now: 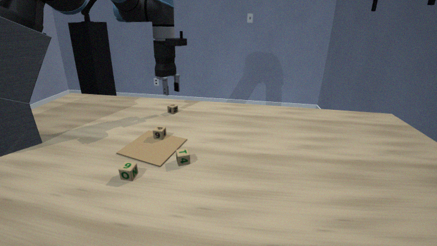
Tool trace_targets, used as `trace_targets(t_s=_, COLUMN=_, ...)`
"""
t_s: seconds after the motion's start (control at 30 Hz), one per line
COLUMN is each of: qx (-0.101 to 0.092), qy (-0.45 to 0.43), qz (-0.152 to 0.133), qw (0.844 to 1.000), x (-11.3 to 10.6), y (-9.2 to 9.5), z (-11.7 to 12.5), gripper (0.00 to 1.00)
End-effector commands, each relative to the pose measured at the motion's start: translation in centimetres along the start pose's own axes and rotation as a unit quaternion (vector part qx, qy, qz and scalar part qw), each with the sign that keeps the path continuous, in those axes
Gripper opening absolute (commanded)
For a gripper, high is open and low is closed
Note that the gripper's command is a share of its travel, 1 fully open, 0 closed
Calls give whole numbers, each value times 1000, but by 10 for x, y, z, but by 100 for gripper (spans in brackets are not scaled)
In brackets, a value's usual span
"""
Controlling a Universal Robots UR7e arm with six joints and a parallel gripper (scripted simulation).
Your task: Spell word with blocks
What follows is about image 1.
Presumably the tan flat mat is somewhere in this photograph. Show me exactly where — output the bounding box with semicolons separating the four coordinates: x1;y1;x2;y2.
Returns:
117;130;187;167

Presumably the beige block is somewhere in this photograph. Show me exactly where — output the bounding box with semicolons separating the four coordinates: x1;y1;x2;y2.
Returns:
153;126;167;140
118;162;138;181
176;148;190;166
167;104;178;114

